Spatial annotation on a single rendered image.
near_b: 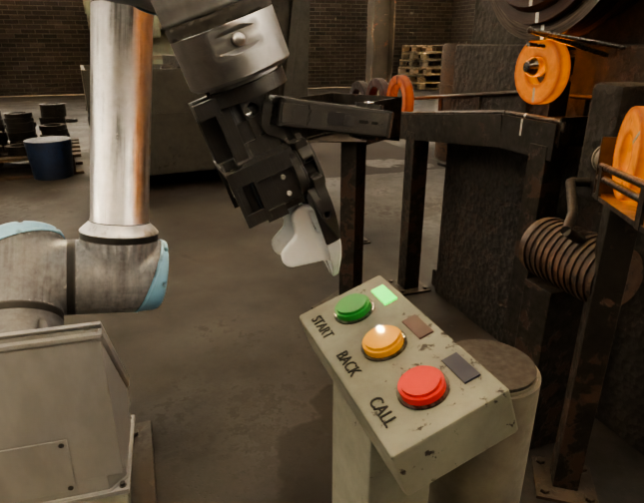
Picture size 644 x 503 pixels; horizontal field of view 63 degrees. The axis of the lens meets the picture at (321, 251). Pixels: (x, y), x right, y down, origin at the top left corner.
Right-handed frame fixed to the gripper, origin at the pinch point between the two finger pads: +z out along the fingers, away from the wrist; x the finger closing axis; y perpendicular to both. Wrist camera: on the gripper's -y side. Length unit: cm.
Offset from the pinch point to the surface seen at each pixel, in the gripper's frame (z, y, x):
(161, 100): 8, 2, -294
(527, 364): 21.1, -16.0, 5.2
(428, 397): 6.0, 0.5, 16.7
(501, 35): 8, -91, -93
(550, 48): 6, -76, -56
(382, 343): 5.7, 0.5, 8.4
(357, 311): 5.9, 0.2, 1.5
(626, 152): 17, -58, -20
